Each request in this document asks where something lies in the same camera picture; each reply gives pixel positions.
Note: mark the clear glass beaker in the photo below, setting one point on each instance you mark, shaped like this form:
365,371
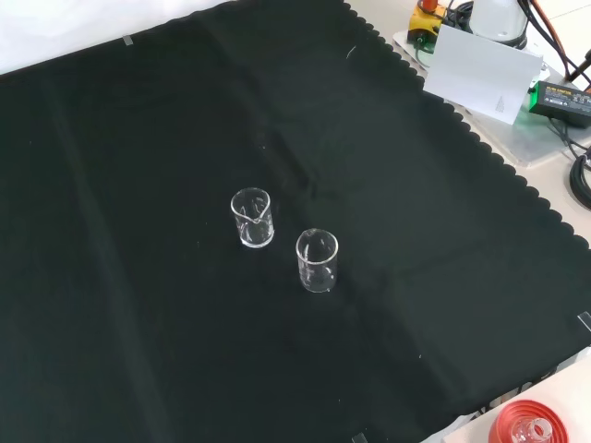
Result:
251,240
318,282

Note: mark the black cloth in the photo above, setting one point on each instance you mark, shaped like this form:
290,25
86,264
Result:
138,231

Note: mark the clear tape piece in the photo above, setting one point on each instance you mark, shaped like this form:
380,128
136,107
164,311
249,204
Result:
584,321
358,438
128,40

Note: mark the pale board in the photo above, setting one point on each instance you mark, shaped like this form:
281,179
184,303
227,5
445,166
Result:
480,74

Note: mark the yellow stop button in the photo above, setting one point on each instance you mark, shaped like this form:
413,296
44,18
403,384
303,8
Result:
422,20

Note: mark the red ribbed round stand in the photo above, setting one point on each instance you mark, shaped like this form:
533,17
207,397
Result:
508,420

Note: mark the black power adapter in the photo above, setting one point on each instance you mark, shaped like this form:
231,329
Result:
561,99

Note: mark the clear glass flask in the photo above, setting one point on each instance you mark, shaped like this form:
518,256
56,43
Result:
538,431

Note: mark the grey metal base plate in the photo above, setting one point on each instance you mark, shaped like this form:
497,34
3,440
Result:
522,143

